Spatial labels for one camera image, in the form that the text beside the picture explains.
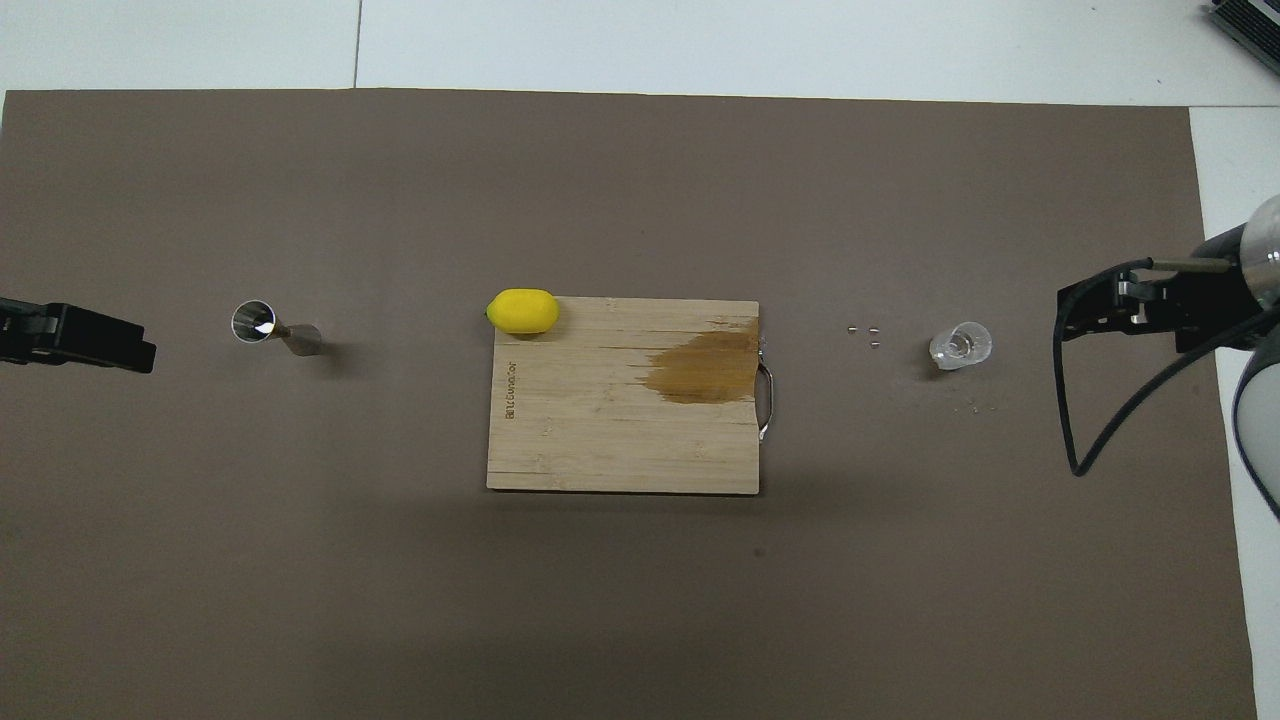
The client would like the clear plastic cup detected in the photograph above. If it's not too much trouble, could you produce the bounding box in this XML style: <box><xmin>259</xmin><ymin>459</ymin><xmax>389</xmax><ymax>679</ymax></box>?
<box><xmin>929</xmin><ymin>322</ymin><xmax>994</xmax><ymax>372</ymax></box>

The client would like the steel double jigger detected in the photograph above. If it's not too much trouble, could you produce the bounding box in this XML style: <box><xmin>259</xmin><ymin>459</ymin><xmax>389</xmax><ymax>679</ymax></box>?
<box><xmin>231</xmin><ymin>300</ymin><xmax>323</xmax><ymax>358</ymax></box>

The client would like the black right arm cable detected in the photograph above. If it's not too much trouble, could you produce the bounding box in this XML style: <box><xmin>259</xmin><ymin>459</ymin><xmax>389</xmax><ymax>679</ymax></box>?
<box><xmin>1052</xmin><ymin>258</ymin><xmax>1280</xmax><ymax>478</ymax></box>

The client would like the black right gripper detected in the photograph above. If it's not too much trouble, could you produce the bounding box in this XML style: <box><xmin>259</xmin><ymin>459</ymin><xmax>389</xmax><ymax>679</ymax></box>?
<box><xmin>1057</xmin><ymin>232</ymin><xmax>1249</xmax><ymax>353</ymax></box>

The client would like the grey ribbed device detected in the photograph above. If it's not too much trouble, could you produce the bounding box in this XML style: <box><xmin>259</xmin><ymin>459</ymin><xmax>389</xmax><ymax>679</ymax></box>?
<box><xmin>1205</xmin><ymin>0</ymin><xmax>1280</xmax><ymax>77</ymax></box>

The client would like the yellow lemon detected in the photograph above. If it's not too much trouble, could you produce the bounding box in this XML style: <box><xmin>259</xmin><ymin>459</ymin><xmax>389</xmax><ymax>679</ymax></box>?
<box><xmin>486</xmin><ymin>289</ymin><xmax>560</xmax><ymax>335</ymax></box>

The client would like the brown table mat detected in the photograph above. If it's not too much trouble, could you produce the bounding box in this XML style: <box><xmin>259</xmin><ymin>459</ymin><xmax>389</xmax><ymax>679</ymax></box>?
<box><xmin>0</xmin><ymin>88</ymin><xmax>1259</xmax><ymax>720</ymax></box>

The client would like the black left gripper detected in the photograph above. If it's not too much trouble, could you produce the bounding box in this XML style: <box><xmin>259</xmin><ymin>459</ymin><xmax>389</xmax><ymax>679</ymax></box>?
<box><xmin>0</xmin><ymin>298</ymin><xmax>157</xmax><ymax>374</ymax></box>

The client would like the bamboo cutting board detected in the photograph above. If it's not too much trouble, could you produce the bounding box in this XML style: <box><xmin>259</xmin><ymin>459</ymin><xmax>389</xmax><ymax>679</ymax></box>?
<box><xmin>487</xmin><ymin>298</ymin><xmax>761</xmax><ymax>495</ymax></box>

